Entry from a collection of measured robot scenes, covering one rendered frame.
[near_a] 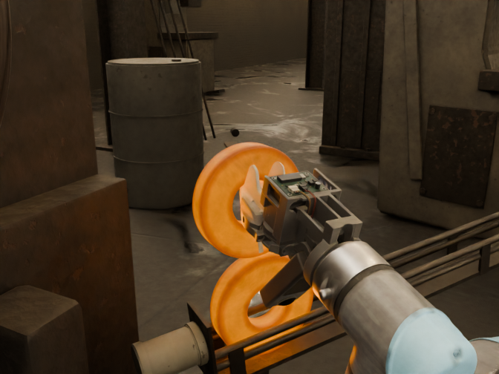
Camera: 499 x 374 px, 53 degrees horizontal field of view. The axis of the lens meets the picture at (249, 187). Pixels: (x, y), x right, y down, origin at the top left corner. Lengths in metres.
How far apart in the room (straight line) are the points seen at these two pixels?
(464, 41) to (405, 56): 0.31
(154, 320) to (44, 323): 1.49
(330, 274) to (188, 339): 0.27
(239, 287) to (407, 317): 0.31
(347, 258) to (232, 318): 0.27
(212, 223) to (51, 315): 0.22
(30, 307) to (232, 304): 0.26
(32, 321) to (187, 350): 0.22
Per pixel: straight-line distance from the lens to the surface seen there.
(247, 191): 0.64
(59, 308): 0.60
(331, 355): 1.87
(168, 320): 2.05
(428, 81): 2.85
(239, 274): 0.69
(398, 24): 2.91
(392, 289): 0.47
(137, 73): 3.01
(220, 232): 0.66
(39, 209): 0.69
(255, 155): 0.65
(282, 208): 0.54
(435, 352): 0.44
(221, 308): 0.70
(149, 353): 0.70
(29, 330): 0.58
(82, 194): 0.73
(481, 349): 0.61
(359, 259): 0.49
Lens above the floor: 1.09
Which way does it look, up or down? 18 degrees down
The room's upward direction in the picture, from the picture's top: straight up
